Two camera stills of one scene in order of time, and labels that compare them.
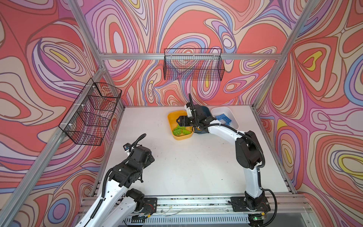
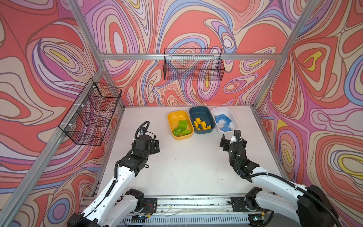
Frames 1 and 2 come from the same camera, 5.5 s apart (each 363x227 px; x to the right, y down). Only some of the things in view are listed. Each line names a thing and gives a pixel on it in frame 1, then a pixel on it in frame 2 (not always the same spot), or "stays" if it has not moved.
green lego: x=185 y=132 stays
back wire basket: x=195 y=64 stays
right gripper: x=185 y=118 → x=226 y=142
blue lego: x=224 y=117 stays
